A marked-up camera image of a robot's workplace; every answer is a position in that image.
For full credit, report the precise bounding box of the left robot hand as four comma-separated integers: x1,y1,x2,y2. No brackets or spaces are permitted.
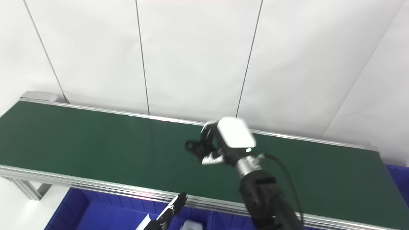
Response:
136,192,188,230

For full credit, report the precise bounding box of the white block part with hole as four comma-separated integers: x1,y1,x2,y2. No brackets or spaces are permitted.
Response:
180,220,203,230

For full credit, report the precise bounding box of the green conveyor belt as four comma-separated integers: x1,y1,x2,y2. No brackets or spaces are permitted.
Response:
0,91,409,230

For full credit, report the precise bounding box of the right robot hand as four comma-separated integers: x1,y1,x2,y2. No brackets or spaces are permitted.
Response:
200,117,258,167

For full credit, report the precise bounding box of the aluminium conveyor support leg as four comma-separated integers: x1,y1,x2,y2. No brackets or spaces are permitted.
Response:
8,177,51,201

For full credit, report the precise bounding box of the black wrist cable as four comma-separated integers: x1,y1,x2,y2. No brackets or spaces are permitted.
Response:
259,153,305,224

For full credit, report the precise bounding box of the blue plastic bin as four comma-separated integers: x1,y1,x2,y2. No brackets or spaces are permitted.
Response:
208,212,256,230
385,165,409,208
45,188,213,230

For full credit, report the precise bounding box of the black flange part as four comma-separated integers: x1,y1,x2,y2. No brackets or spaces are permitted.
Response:
185,140,208,159

